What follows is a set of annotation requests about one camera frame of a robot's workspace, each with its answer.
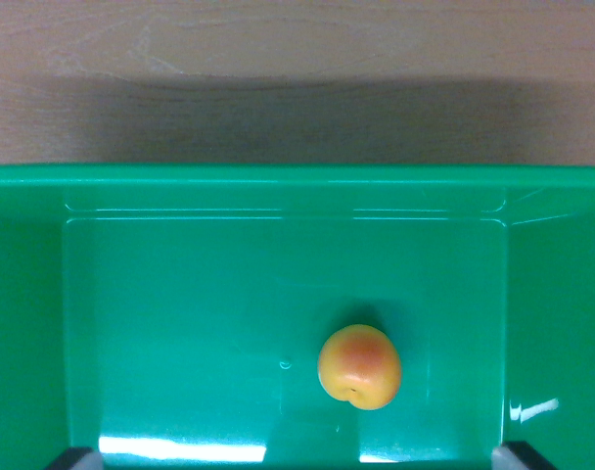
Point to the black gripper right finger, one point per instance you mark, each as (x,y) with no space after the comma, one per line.
(517,457)

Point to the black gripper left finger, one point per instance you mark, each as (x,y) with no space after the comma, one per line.
(77,459)

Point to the orange yellow apricot fruit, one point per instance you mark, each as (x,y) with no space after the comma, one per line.
(359,367)

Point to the green plastic tray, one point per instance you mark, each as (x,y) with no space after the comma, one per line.
(190,303)

